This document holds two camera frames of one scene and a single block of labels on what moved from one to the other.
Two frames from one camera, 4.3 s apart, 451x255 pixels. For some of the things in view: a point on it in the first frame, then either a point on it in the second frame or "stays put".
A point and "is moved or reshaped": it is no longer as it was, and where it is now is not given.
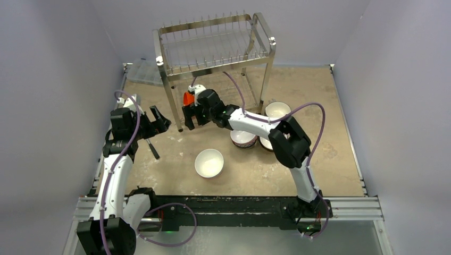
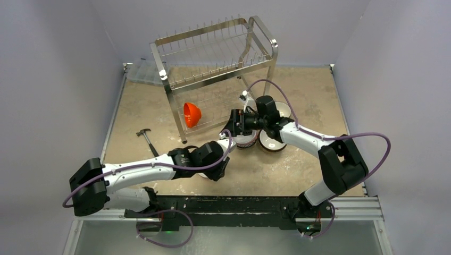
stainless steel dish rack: [230, 54] is moved or reshaped
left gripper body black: [146, 128] → [213, 172]
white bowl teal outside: [277, 109] stays put
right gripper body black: [194, 113] → [238, 122]
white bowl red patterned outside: [243, 139] stays put
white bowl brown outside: [265, 144] stays put
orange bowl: [188, 98] is moved or reshaped
